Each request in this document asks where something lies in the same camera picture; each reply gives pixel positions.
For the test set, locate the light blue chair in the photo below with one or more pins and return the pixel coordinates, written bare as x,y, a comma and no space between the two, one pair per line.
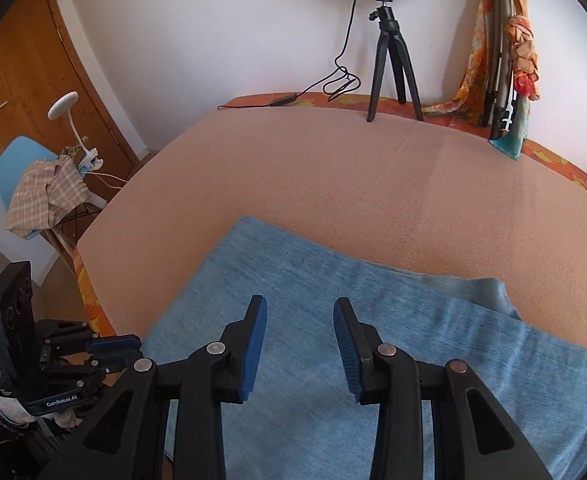
15,160

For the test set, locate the light blue denim pants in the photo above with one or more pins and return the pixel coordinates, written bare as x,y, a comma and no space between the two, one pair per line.
298,270

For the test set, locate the small black tripod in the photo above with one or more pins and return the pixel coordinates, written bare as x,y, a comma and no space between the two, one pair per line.
386,35

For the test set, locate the peach blanket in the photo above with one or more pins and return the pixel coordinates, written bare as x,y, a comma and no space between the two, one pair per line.
373,185

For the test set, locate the white clip lamp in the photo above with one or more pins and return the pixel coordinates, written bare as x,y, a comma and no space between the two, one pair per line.
63,105

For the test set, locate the leopard print cloth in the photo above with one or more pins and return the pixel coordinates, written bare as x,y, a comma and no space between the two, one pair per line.
70,152

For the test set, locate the folded black stand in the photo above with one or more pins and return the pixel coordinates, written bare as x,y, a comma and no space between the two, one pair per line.
498,60

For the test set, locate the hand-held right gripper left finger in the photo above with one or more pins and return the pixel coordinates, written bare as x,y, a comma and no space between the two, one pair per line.
253,355

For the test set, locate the wooden door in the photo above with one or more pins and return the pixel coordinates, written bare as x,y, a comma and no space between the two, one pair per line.
33,70

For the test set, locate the teal cloth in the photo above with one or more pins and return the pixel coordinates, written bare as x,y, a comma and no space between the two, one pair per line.
511,145

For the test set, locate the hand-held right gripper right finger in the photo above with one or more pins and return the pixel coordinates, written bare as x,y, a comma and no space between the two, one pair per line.
346,355

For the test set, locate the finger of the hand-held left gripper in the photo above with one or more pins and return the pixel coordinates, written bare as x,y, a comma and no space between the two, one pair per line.
118,341
110,364

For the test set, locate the beige plaid cloth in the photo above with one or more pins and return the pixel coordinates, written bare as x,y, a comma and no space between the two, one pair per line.
33,200

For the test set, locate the orange patterned scarf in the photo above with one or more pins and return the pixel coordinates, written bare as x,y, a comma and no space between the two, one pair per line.
481,35

